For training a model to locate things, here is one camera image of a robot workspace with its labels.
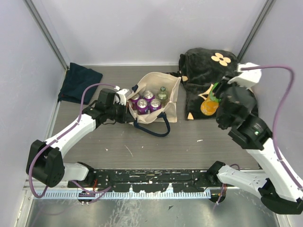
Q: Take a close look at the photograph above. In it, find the beige canvas tote bag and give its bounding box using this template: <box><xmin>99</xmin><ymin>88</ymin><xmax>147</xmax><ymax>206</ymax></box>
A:
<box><xmin>127</xmin><ymin>72</ymin><xmax>181</xmax><ymax>137</ymax></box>

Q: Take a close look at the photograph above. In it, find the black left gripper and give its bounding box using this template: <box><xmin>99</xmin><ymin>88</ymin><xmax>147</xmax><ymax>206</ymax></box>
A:
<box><xmin>107</xmin><ymin>101</ymin><xmax>134</xmax><ymax>124</ymax></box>

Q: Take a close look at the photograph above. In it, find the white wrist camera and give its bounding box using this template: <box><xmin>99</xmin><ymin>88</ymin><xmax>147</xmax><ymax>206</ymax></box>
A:
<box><xmin>114</xmin><ymin>86</ymin><xmax>131</xmax><ymax>105</ymax></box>
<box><xmin>228</xmin><ymin>62</ymin><xmax>262</xmax><ymax>89</ymax></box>

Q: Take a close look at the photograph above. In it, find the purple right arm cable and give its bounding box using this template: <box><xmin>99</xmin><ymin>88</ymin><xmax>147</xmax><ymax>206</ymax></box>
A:
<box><xmin>213</xmin><ymin>65</ymin><xmax>303</xmax><ymax>209</ymax></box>

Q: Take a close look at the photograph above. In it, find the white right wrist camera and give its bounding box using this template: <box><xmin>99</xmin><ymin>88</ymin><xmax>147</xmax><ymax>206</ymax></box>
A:
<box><xmin>228</xmin><ymin>62</ymin><xmax>262</xmax><ymax>89</ymax></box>

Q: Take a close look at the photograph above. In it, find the aluminium slotted rail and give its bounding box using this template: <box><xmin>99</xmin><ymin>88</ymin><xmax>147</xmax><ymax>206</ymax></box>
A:
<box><xmin>42</xmin><ymin>189</ymin><xmax>211</xmax><ymax>200</ymax></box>

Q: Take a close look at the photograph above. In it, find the dark navy folded cloth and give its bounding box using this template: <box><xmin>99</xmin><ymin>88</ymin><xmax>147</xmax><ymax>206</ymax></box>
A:
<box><xmin>58</xmin><ymin>62</ymin><xmax>103</xmax><ymax>104</ymax></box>

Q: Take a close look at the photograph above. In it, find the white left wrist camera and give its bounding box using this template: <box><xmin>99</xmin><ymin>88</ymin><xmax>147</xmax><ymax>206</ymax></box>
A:
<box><xmin>114</xmin><ymin>86</ymin><xmax>131</xmax><ymax>105</ymax></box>

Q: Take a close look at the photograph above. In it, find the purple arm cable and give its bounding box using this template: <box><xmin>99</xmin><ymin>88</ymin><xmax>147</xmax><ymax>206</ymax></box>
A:
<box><xmin>213</xmin><ymin>65</ymin><xmax>303</xmax><ymax>209</ymax></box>
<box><xmin>28</xmin><ymin>83</ymin><xmax>119</xmax><ymax>204</ymax></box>

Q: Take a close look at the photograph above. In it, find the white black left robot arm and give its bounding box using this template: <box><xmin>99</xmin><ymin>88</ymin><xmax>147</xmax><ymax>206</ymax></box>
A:
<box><xmin>26</xmin><ymin>88</ymin><xmax>131</xmax><ymax>187</ymax></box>

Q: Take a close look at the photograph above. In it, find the black mounting base plate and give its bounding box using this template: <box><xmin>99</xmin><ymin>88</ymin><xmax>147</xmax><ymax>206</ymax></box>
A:
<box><xmin>77</xmin><ymin>169</ymin><xmax>222</xmax><ymax>193</ymax></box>

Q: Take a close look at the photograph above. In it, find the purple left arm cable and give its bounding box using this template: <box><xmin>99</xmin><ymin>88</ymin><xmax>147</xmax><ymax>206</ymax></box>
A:
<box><xmin>28</xmin><ymin>83</ymin><xmax>119</xmax><ymax>204</ymax></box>

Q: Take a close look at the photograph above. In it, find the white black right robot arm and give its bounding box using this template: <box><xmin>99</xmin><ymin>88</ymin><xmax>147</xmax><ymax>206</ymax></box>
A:
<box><xmin>206</xmin><ymin>82</ymin><xmax>303</xmax><ymax>215</ymax></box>

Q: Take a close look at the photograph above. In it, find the clear bottle green cap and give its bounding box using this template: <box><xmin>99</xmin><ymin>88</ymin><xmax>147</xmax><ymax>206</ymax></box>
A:
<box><xmin>157</xmin><ymin>87</ymin><xmax>169</xmax><ymax>105</ymax></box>

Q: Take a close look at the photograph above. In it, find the purple soda can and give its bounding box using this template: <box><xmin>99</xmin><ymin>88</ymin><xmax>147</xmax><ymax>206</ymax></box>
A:
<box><xmin>136</xmin><ymin>98</ymin><xmax>149</xmax><ymax>115</ymax></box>
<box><xmin>149</xmin><ymin>98</ymin><xmax>162</xmax><ymax>113</ymax></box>
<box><xmin>130</xmin><ymin>94</ymin><xmax>141</xmax><ymax>110</ymax></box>
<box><xmin>143</xmin><ymin>90</ymin><xmax>155</xmax><ymax>103</ymax></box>

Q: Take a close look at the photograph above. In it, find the orange juice bottle green label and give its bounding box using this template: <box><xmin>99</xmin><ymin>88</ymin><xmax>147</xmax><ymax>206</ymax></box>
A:
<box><xmin>199</xmin><ymin>83</ymin><xmax>219</xmax><ymax>116</ymax></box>

